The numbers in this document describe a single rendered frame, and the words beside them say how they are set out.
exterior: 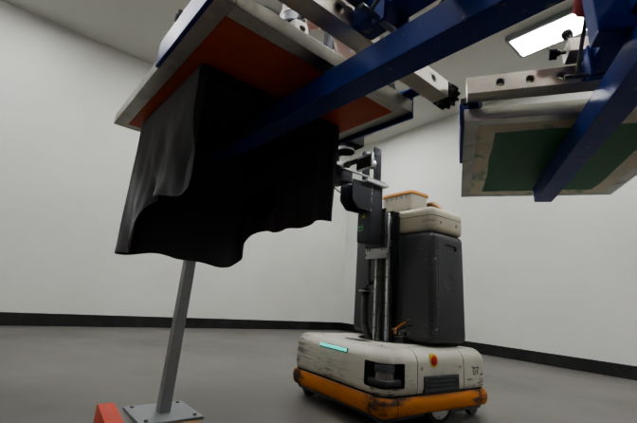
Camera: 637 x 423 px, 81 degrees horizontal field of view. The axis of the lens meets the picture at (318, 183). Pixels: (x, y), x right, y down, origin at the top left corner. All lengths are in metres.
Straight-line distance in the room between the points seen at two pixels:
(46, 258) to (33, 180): 0.76
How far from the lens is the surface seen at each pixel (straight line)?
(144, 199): 1.13
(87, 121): 4.71
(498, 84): 1.13
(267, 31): 0.82
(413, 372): 1.64
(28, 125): 4.62
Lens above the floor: 0.45
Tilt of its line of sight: 17 degrees up
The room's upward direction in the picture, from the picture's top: 5 degrees clockwise
